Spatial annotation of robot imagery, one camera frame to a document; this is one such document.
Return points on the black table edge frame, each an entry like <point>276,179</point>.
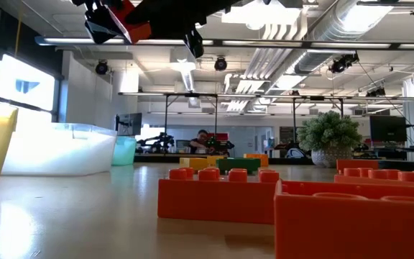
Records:
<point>156,158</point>

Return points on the white translucent plastic bin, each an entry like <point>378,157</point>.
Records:
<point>59,154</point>

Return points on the bright window pane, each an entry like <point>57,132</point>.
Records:
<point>23,82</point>

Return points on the silver ceiling air duct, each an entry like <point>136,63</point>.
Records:
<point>336,28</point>

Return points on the black background rig frame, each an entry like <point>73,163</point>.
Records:
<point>318,98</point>
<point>192,95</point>

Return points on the red toy building block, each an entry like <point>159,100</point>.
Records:
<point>354,226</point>
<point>356,164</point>
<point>210,201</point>
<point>140,32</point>
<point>383,176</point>

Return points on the teal plastic cup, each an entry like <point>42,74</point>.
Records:
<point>124,153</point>

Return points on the black computer monitor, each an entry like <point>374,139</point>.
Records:
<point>388,128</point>
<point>129,124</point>

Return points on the potted green plant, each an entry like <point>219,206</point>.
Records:
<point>327,133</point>

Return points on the black background robot arm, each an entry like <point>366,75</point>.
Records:
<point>221,145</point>
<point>158,142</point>

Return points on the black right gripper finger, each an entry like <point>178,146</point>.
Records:
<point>102,28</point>
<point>171,18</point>

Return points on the black overhead frame bar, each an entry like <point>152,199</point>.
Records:
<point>264,44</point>

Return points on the person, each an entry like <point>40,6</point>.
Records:
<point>200,142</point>

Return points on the orange-yellow toy building block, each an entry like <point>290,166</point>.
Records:
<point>192,164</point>
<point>261,160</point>

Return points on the small orange-yellow building block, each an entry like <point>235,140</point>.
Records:
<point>212,160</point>

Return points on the green toy building block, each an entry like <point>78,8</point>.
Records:
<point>237,164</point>

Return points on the black hanging camera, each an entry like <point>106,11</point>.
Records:
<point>376,92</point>
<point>341,64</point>
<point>220,64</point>
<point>101,67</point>

